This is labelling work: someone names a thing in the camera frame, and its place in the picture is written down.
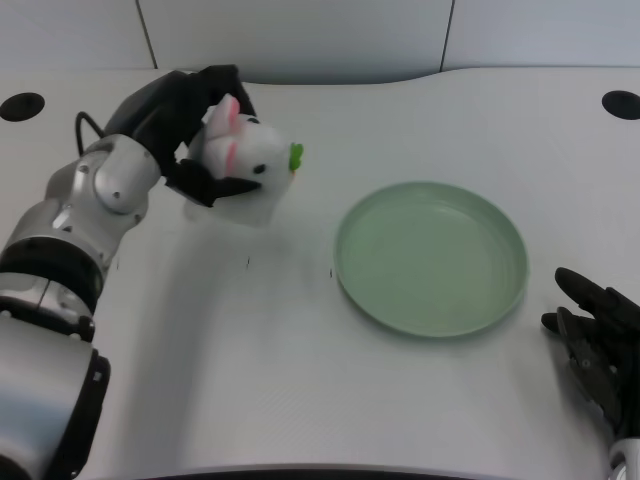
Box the white plush rabbit doll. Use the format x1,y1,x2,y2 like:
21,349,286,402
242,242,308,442
181,92,305,229

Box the green round plate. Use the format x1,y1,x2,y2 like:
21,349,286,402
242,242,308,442
332,180,529,341

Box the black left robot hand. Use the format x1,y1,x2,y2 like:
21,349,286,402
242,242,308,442
102,63,263,208

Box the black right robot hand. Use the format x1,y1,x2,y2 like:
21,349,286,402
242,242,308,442
541,267,640,441

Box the black table cable grommet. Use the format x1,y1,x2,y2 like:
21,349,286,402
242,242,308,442
0,92,46,122
601,90,640,120

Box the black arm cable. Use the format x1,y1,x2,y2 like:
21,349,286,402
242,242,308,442
75,111,107,155

